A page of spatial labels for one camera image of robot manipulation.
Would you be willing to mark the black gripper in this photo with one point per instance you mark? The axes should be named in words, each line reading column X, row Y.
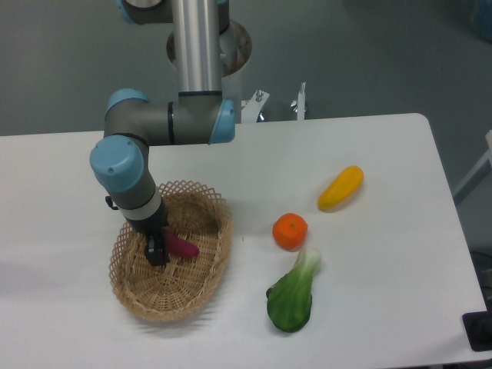
column 149, row 220

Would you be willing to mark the purple sweet potato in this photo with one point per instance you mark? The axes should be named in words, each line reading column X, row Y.
column 179, row 247

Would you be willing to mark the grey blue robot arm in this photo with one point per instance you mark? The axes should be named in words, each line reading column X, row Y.
column 133, row 124

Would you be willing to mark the woven wicker basket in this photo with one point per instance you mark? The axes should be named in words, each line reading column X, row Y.
column 197, row 214

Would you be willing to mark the orange mandarin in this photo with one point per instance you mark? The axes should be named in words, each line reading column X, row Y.
column 290, row 231

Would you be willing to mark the green bok choy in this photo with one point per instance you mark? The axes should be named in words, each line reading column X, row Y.
column 289, row 300

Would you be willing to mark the black device at table edge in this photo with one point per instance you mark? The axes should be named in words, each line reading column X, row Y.
column 478, row 329

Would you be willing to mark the white furniture leg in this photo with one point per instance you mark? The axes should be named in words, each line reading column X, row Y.
column 478, row 172

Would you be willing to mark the white metal mounting frame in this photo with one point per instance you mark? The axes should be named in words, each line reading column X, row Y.
column 253, row 110

